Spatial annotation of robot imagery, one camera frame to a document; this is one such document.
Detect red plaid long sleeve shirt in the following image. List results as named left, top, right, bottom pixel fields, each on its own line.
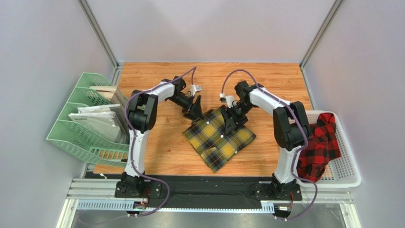
left=297, top=113, right=341, bottom=182

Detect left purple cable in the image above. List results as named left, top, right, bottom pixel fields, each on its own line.
left=124, top=66, right=197, bottom=218

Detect purple cable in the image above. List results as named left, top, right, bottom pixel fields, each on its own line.
left=124, top=66, right=197, bottom=218
left=220, top=69, right=318, bottom=221

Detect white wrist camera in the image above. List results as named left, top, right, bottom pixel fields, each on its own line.
left=189, top=84, right=202, bottom=97
left=220, top=93, right=237, bottom=108

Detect aluminium frame rail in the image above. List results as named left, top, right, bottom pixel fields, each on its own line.
left=63, top=176, right=360, bottom=228

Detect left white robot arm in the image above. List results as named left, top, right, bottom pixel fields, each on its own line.
left=115, top=76, right=203, bottom=198

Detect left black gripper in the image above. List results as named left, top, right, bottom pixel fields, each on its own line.
left=168, top=93, right=204, bottom=123

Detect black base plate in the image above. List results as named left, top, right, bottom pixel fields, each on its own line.
left=102, top=174, right=303, bottom=209

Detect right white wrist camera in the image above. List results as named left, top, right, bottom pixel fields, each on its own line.
left=220, top=93, right=237, bottom=108

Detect papers in file rack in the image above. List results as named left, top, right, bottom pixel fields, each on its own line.
left=68, top=104, right=128, bottom=144

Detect green plastic file rack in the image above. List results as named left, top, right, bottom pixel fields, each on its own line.
left=46, top=72, right=129, bottom=167

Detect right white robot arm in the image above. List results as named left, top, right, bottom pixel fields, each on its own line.
left=220, top=81, right=311, bottom=199

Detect white plastic basket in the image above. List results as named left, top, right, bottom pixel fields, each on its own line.
left=307, top=110, right=361, bottom=189

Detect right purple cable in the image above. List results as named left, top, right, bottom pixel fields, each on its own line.
left=220, top=69, right=318, bottom=221

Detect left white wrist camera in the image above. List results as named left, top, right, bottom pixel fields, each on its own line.
left=189, top=84, right=202, bottom=97

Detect yellow plaid long sleeve shirt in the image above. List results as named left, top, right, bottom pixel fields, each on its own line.
left=183, top=105, right=256, bottom=172

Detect book in file rack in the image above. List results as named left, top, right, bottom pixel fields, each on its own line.
left=90, top=85, right=127, bottom=106

